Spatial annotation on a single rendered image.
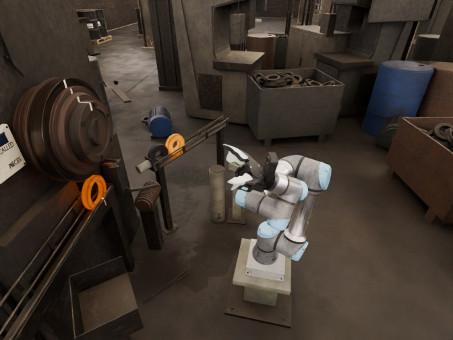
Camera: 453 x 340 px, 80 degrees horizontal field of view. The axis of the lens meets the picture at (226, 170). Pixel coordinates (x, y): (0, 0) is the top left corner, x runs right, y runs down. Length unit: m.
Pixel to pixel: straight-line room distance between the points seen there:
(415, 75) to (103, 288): 3.69
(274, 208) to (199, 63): 3.16
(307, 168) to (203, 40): 2.85
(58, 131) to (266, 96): 2.35
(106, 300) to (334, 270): 1.52
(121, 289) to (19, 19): 1.17
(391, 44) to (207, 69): 2.55
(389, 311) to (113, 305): 1.62
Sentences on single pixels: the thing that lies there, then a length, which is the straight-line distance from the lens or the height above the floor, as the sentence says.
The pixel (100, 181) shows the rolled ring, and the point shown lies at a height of 0.78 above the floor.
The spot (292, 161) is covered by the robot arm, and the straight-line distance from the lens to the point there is 1.31.
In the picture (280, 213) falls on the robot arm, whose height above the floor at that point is 1.01.
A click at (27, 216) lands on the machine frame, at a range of 1.42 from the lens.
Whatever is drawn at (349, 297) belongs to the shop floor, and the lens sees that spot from 2.10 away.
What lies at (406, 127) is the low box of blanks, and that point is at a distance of 3.10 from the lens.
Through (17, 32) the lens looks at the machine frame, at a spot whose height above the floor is 1.52.
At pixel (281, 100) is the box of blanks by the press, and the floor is 0.60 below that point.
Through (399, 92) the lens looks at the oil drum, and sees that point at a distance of 3.97.
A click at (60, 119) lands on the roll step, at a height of 1.23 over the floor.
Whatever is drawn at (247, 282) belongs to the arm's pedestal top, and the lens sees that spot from 1.64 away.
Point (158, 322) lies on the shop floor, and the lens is 1.91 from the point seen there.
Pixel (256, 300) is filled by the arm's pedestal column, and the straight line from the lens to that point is 1.88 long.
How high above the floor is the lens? 1.66
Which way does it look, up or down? 34 degrees down
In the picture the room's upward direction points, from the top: straight up
